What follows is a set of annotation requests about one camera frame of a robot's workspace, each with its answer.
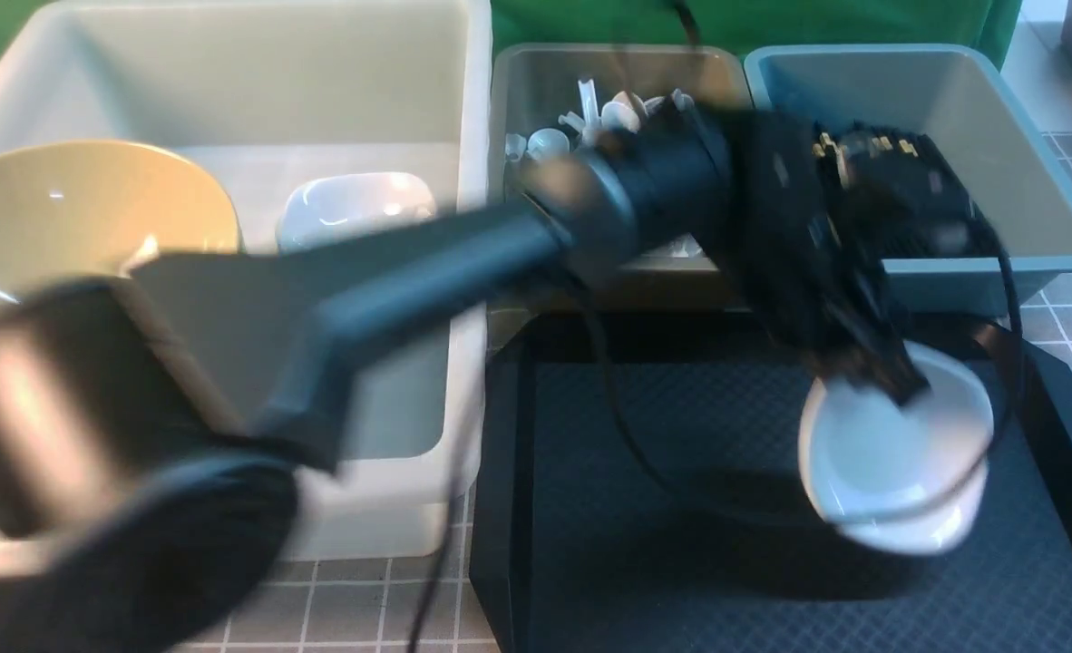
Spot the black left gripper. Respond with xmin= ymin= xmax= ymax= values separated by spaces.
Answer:
xmin=726 ymin=112 xmax=930 ymax=406

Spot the white square sauce dish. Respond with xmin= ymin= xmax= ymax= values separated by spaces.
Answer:
xmin=798 ymin=342 xmax=996 ymax=555

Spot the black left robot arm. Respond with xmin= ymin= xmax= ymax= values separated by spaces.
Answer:
xmin=0 ymin=106 xmax=929 ymax=652

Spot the pile of black chopsticks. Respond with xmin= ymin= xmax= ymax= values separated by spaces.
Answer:
xmin=812 ymin=122 xmax=1006 ymax=259

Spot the black serving tray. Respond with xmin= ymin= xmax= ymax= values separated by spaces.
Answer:
xmin=470 ymin=314 xmax=1072 ymax=652

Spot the blue plastic chopstick bin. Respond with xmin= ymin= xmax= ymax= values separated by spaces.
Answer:
xmin=744 ymin=43 xmax=1072 ymax=301

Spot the pile of white spoons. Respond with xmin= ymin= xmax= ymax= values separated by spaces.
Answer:
xmin=505 ymin=80 xmax=705 ymax=259

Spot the grey checkered tablecloth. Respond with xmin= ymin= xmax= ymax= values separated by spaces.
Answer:
xmin=173 ymin=27 xmax=1072 ymax=653

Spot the stack of white dishes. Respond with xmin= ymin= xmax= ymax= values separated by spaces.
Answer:
xmin=276 ymin=172 xmax=436 ymax=253

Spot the large white plastic tub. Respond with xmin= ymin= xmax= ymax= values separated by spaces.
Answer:
xmin=0 ymin=1 xmax=493 ymax=561

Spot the stack of yellow bowls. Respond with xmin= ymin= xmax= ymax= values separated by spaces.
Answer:
xmin=0 ymin=140 xmax=240 ymax=307

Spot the green backdrop board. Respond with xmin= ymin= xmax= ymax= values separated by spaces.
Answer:
xmin=0 ymin=1 xmax=1021 ymax=65

